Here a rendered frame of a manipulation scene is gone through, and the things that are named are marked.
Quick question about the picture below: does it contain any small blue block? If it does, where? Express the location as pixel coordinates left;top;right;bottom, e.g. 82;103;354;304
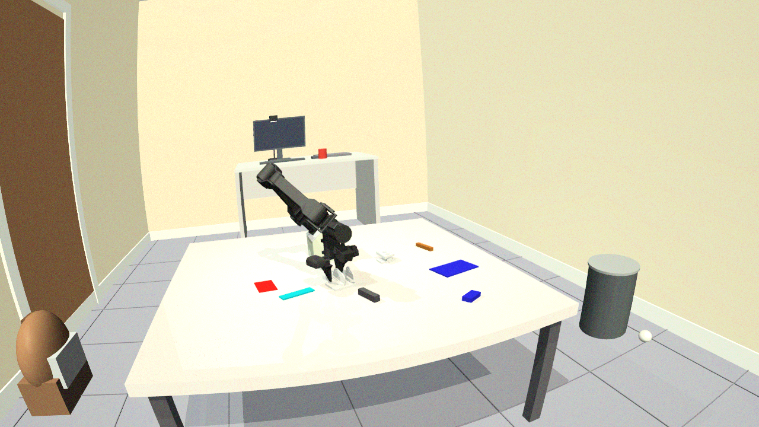
462;290;481;303

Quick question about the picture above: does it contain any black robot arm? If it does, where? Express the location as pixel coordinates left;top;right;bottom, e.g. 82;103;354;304
256;163;358;263

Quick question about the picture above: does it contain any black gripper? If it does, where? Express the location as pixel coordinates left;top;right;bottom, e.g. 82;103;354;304
306;237;347;282

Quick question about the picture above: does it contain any blue flat rectangular plate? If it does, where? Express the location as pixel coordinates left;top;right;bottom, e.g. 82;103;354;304
429;259;479;278

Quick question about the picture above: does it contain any cyan flat plate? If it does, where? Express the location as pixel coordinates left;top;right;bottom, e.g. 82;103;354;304
279;287;315;300

